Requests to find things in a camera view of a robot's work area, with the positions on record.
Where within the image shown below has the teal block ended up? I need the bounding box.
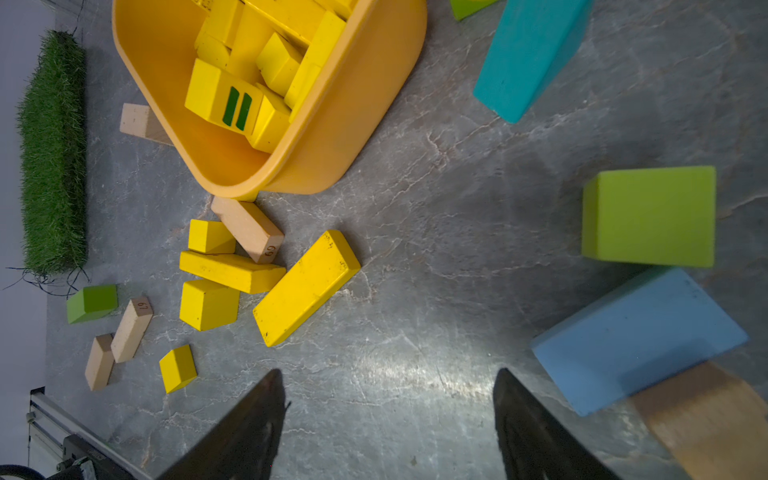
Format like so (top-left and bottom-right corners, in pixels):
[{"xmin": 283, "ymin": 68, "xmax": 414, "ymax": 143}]
[{"xmin": 474, "ymin": 0, "xmax": 593, "ymax": 123}]

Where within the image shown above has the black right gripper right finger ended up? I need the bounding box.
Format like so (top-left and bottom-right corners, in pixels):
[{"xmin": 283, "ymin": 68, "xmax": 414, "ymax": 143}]
[{"xmin": 493, "ymin": 368, "xmax": 618, "ymax": 479}]

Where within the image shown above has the yellow cube below flat block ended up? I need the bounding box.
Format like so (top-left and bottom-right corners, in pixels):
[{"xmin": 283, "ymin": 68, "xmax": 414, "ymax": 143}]
[{"xmin": 179, "ymin": 279, "xmax": 240, "ymax": 331}]

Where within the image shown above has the natural wood long block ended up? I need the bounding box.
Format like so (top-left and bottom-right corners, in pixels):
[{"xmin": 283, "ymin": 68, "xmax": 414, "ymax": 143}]
[{"xmin": 111, "ymin": 297, "xmax": 154, "ymax": 363}]

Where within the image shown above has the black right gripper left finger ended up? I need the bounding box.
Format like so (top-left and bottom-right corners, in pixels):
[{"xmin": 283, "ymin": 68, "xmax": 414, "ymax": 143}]
[{"xmin": 160, "ymin": 369, "xmax": 288, "ymax": 479}]

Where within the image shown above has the yellow long block diagonal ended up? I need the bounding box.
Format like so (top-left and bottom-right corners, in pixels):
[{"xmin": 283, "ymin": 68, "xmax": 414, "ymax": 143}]
[{"xmin": 253, "ymin": 230, "xmax": 361, "ymax": 347}]

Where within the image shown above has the light blue block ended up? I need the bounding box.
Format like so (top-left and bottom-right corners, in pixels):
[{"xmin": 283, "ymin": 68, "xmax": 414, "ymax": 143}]
[{"xmin": 531, "ymin": 267, "xmax": 748, "ymax": 417}]

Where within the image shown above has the green arch block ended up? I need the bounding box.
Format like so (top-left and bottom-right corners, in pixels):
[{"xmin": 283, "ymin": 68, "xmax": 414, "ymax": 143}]
[{"xmin": 449, "ymin": 0, "xmax": 498, "ymax": 21}]

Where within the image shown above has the green artificial grass mat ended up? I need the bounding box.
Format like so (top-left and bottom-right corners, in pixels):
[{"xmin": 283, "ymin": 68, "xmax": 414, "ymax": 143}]
[{"xmin": 17, "ymin": 30, "xmax": 87, "ymax": 277}]

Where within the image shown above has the yellow cube beside wood block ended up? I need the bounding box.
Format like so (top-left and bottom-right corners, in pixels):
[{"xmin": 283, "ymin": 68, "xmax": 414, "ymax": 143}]
[{"xmin": 188, "ymin": 219, "xmax": 236, "ymax": 254}]

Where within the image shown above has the yellow flat horizontal block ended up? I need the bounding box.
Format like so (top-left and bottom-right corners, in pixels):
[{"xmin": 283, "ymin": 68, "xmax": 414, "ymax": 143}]
[{"xmin": 180, "ymin": 250, "xmax": 286, "ymax": 294}]

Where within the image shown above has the green rectangular block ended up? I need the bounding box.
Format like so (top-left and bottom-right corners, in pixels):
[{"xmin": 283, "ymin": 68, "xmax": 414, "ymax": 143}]
[{"xmin": 66, "ymin": 284, "xmax": 118, "ymax": 324}]

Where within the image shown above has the natural wood centre block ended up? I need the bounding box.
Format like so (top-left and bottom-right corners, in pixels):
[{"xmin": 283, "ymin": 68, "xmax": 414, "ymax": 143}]
[{"xmin": 211, "ymin": 196, "xmax": 284, "ymax": 264}]

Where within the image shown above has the yellow plastic tub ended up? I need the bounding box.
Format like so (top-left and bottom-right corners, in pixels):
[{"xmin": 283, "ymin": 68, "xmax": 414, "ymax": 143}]
[{"xmin": 112, "ymin": 0, "xmax": 428, "ymax": 200}]

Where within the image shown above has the natural wood cube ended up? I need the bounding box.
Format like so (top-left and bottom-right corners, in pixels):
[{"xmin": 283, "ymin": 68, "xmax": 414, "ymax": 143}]
[{"xmin": 120, "ymin": 103, "xmax": 173, "ymax": 146}]

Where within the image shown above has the natural wood arch block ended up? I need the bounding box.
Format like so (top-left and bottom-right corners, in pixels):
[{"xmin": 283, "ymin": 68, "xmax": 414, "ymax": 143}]
[{"xmin": 632, "ymin": 362, "xmax": 767, "ymax": 479}]

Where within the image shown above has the natural wood block lower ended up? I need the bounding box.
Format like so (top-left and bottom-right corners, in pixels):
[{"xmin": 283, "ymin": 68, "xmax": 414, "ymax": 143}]
[{"xmin": 85, "ymin": 334, "xmax": 115, "ymax": 391}]

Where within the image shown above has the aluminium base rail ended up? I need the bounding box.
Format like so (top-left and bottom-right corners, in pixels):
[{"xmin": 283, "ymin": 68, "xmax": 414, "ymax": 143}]
[{"xmin": 26, "ymin": 387, "xmax": 150, "ymax": 479}]

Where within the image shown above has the green small cube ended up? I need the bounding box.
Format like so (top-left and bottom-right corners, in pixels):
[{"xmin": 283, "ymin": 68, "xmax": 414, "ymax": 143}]
[{"xmin": 581, "ymin": 166, "xmax": 717, "ymax": 268}]

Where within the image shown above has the yellow small cube bottom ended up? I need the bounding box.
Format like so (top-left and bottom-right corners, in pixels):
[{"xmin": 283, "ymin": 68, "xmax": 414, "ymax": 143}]
[{"xmin": 159, "ymin": 345, "xmax": 197, "ymax": 394}]

